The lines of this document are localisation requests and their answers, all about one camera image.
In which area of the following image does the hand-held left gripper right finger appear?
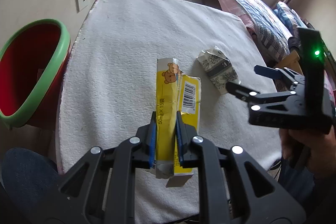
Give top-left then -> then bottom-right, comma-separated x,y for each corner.
175,111 -> 276,214

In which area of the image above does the person's right hand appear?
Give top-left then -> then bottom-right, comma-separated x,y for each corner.
280,126 -> 336,180

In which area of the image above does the yellow cardboard box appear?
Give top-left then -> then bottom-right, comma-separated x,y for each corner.
154,57 -> 202,188

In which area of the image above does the plaid quilt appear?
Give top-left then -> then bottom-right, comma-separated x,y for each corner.
213,0 -> 294,59

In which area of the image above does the white towel covered table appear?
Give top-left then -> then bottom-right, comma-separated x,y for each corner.
55,0 -> 280,216

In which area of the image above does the red bin with green rim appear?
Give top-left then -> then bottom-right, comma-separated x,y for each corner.
0,19 -> 71,130

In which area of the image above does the black cloth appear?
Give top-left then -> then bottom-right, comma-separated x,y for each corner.
287,36 -> 301,50

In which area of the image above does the black cable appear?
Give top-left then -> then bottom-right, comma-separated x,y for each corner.
268,158 -> 282,177

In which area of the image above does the grey patterned carton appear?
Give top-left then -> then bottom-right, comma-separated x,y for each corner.
196,46 -> 240,94

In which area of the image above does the wooden chair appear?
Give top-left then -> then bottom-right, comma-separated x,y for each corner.
273,52 -> 302,72

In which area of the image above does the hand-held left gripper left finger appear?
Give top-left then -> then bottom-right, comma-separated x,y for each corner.
59,111 -> 158,214

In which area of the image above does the white wall plate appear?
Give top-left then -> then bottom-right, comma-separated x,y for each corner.
76,0 -> 89,12

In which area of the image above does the person's blue jeans leg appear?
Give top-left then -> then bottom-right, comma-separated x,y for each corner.
1,148 -> 59,214

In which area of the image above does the plaid pillow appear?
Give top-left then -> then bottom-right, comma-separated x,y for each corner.
273,1 -> 305,35

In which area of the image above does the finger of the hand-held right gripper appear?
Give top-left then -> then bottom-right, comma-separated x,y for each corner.
225,81 -> 263,109
254,65 -> 305,88

